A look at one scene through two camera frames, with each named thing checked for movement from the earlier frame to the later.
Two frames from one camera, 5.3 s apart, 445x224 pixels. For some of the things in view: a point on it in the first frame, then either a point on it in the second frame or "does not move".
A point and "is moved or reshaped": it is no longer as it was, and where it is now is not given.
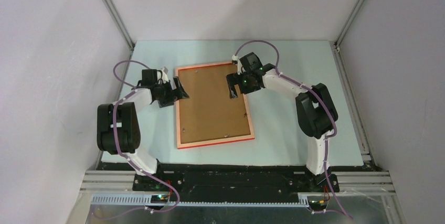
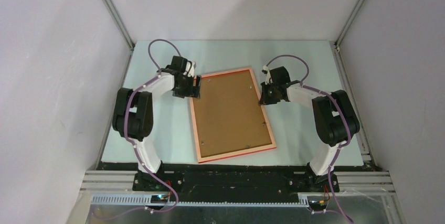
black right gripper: x=234 y=79 → x=265 y=99
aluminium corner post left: x=112 y=9 does not move
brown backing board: x=209 y=113 is moved or reshaped
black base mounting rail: x=206 y=179 does not move
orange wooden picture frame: x=209 y=116 is moved or reshaped
